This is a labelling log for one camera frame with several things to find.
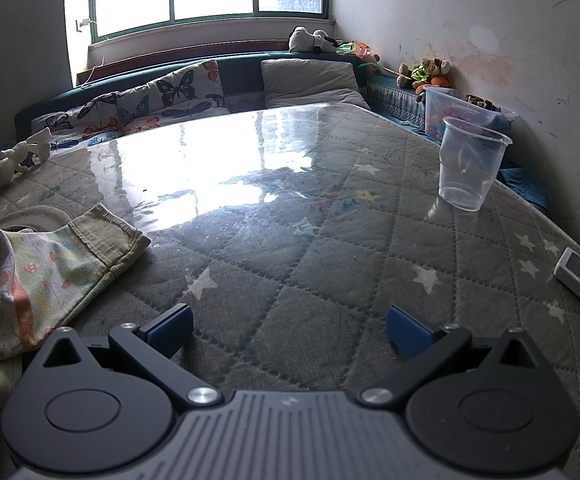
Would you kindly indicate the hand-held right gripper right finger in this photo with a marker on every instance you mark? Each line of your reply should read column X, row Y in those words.
column 408, row 332

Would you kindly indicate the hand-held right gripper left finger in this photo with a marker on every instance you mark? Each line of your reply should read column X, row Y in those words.
column 169, row 329

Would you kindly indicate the pastel patterned children's shirt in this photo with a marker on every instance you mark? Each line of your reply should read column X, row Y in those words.
column 20, row 280

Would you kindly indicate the grey quilted star table cover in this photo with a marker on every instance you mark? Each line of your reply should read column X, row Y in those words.
column 320, row 270

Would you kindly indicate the clear plastic cup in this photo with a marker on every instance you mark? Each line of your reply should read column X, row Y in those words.
column 469, row 170

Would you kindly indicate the butterfly print pillow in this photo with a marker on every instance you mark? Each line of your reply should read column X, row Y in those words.
column 175, row 87
column 95, row 116

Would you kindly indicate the white plush rabbit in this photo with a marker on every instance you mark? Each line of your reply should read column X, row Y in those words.
column 5, row 165

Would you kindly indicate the clear plastic storage box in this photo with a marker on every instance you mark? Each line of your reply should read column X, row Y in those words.
column 442, row 102

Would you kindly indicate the orange plush toy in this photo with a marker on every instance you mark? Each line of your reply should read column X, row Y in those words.
column 440, row 81

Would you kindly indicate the teal sofa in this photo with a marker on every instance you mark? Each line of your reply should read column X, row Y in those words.
column 242, row 77

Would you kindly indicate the brown teddy bear toy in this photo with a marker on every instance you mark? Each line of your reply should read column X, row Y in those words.
column 432, row 67

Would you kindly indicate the grey pillow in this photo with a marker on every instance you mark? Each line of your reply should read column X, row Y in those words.
column 310, row 80

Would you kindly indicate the colourful plush toy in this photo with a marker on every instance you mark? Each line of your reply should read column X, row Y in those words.
column 359, row 52

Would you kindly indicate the panda plush toy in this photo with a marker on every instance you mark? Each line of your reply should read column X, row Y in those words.
column 302, row 40

